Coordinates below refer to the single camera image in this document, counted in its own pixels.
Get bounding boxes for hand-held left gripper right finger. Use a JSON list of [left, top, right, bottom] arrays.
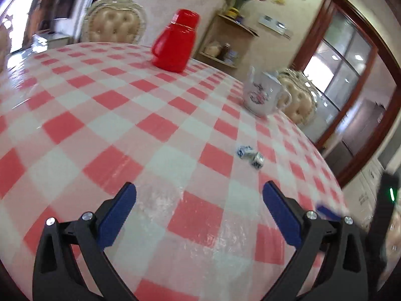
[[262, 180, 370, 301]]

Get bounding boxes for cream tufted carved chair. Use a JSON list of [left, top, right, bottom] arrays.
[[277, 67, 319, 126], [84, 0, 148, 45]]

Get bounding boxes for white wall panel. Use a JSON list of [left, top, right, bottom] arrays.
[[258, 14, 294, 39]]

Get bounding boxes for white television cabinet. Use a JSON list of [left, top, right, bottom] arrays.
[[31, 31, 68, 49]]

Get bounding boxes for wall television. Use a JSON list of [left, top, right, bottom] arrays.
[[52, 0, 79, 20]]

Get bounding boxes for red thermos jug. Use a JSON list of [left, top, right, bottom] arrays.
[[151, 9, 201, 73]]

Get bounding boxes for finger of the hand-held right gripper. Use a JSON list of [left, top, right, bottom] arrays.
[[316, 205, 343, 223]]

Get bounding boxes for wooden corner shelf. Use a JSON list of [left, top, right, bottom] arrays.
[[196, 11, 259, 69]]

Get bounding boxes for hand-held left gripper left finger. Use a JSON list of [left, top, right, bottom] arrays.
[[32, 181, 138, 301]]

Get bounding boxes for blue white candy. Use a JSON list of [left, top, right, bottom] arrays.
[[236, 145, 254, 161], [250, 152, 264, 170]]

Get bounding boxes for red white checked tablecloth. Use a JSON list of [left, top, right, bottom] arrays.
[[0, 42, 350, 301]]

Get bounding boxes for white floral teapot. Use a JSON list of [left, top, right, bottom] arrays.
[[243, 66, 292, 117]]

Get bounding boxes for glass panel door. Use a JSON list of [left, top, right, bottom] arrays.
[[301, 9, 376, 139]]

